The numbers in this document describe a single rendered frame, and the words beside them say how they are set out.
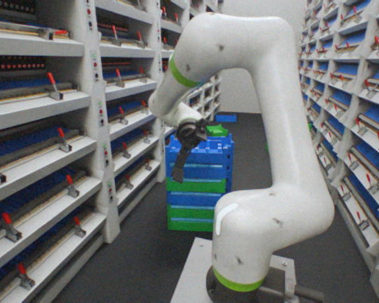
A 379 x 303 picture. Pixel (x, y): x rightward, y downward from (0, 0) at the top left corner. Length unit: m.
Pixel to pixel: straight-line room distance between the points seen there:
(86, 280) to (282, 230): 0.92
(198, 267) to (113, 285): 0.56
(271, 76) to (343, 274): 1.00
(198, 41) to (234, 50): 0.08
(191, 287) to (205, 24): 0.59
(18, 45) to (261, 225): 0.79
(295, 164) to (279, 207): 0.11
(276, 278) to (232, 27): 0.56
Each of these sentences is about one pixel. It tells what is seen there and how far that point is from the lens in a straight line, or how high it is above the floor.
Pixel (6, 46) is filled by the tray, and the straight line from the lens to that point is 0.88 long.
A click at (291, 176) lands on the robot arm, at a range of 0.60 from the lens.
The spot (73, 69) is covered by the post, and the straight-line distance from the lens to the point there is 1.15.
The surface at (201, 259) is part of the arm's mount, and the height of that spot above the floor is 0.36.
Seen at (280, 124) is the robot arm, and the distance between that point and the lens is 0.61.
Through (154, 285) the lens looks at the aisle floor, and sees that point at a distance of 1.19.
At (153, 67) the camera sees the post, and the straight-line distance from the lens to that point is 1.73.
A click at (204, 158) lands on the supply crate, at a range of 1.22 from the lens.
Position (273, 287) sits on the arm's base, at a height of 0.41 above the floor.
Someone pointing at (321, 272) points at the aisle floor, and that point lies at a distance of 1.35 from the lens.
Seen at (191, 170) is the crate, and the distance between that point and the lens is 1.25.
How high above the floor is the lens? 0.88
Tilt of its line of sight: 20 degrees down
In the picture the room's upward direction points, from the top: straight up
